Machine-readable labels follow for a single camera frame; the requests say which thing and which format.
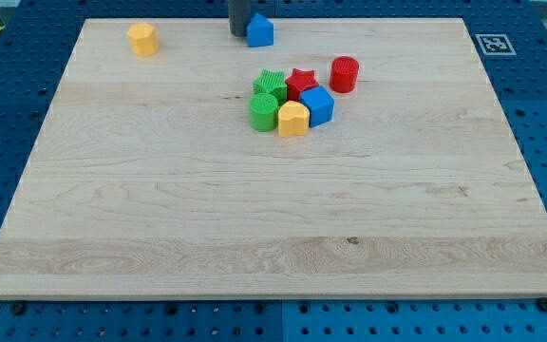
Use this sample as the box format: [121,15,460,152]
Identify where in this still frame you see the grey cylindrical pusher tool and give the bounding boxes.
[228,0,251,37]

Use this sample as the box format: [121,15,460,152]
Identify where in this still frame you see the green star block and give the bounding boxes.
[253,69,288,105]

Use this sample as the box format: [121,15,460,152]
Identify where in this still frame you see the red star block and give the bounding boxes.
[285,68,319,102]

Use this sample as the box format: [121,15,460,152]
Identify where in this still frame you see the blue house-shaped block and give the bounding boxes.
[247,13,274,48]

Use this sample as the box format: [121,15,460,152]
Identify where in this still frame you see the green cylinder block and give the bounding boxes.
[249,93,278,132]

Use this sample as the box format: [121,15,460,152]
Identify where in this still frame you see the yellow octagon block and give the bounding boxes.
[127,22,160,57]

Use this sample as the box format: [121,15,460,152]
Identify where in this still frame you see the yellow heart block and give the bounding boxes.
[277,101,310,138]

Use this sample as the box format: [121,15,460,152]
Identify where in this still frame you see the red cylinder block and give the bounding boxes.
[330,56,360,93]

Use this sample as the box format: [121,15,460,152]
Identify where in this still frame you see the blue cube block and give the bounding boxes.
[299,85,334,127]

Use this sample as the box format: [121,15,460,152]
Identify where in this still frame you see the wooden board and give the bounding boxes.
[0,18,547,301]

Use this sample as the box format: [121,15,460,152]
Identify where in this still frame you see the white fiducial marker tag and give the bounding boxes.
[476,33,516,56]

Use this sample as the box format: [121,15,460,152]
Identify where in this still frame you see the black bolt left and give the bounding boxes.
[10,302,26,315]

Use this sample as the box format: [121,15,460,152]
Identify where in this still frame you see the black bolt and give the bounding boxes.
[537,297,547,313]
[10,302,26,315]

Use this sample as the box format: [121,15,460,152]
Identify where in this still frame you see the black bolt right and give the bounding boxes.
[537,297,547,313]

